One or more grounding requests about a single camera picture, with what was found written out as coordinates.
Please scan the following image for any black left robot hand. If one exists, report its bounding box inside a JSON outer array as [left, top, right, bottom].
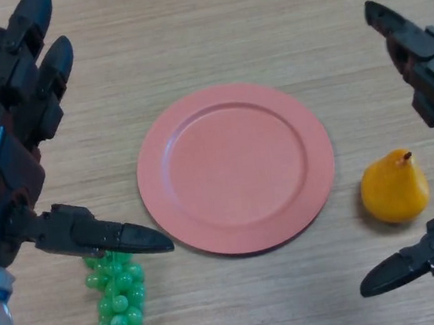
[[0, 0, 175, 273]]

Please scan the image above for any yellow pear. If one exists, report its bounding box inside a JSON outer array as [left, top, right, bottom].
[[355, 145, 434, 227]]

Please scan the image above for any pink round plate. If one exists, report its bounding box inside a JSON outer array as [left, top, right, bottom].
[[127, 72, 346, 268]]

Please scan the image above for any green grape bunch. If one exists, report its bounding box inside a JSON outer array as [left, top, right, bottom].
[[81, 247, 151, 325]]

